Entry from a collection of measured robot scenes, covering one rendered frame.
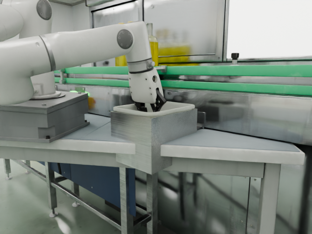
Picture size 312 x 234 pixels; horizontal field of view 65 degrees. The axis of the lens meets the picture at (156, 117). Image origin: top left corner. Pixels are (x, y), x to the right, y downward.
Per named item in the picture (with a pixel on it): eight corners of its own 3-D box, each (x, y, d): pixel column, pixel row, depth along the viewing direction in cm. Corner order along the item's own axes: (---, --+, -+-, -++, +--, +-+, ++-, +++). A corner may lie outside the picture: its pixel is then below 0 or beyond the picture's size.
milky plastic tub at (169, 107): (197, 130, 81) (198, 104, 80) (151, 146, 65) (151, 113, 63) (158, 123, 93) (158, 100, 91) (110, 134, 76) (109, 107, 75)
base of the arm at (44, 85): (46, 101, 74) (41, 48, 70) (5, 100, 75) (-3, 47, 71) (66, 93, 89) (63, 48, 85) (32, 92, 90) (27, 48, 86)
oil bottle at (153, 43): (159, 86, 108) (159, 35, 104) (150, 87, 104) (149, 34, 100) (149, 85, 112) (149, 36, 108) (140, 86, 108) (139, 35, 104)
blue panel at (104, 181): (161, 201, 119) (162, 114, 111) (135, 217, 106) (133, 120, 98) (27, 139, 223) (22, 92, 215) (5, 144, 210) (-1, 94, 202)
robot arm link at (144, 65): (160, 55, 72) (162, 65, 73) (139, 56, 78) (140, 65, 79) (143, 61, 67) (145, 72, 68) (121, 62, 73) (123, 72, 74)
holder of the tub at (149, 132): (205, 129, 86) (206, 107, 84) (151, 147, 65) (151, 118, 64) (166, 122, 97) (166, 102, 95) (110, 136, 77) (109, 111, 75)
